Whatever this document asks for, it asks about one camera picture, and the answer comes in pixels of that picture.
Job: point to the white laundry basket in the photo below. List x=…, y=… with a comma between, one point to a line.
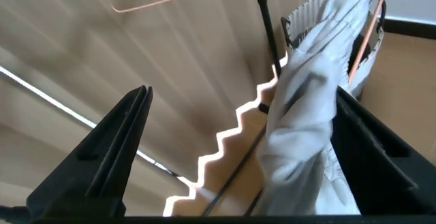
x=303, y=16

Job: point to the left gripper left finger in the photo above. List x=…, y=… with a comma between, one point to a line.
x=98, y=173

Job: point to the beige curtain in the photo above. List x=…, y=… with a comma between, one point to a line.
x=102, y=47

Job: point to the pale grey shorts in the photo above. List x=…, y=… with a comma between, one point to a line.
x=299, y=132

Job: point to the black clothes rack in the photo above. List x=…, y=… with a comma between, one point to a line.
x=265, y=13

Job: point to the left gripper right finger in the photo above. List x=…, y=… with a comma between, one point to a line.
x=381, y=183

